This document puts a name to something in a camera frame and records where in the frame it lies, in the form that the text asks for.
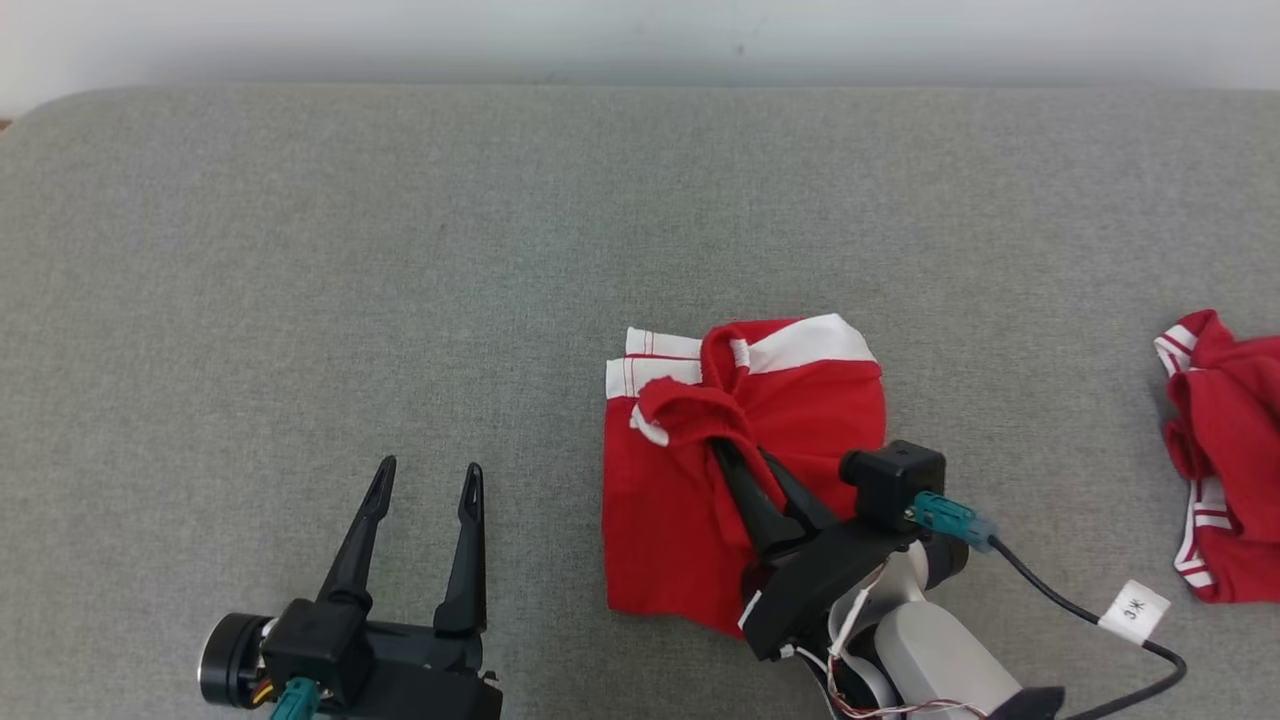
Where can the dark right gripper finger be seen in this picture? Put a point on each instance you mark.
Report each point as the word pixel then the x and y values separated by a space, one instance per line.
pixel 755 510
pixel 800 500

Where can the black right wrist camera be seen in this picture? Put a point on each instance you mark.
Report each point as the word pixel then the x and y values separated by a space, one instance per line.
pixel 895 485

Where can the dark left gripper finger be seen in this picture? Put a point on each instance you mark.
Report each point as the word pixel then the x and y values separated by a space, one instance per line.
pixel 468 580
pixel 355 550

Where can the red garment with white bands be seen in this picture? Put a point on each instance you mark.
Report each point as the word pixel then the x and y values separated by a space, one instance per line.
pixel 670 520

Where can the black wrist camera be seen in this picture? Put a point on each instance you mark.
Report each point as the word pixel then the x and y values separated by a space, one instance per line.
pixel 320 640
pixel 895 485

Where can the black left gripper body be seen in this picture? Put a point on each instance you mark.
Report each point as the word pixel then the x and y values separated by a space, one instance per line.
pixel 430 680

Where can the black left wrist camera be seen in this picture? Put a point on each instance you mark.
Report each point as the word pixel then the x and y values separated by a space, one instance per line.
pixel 320 640

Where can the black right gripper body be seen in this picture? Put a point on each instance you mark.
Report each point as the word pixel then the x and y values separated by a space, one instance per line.
pixel 820 580

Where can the red jersey with black numbers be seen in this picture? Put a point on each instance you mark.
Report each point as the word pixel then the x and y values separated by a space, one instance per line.
pixel 1235 440

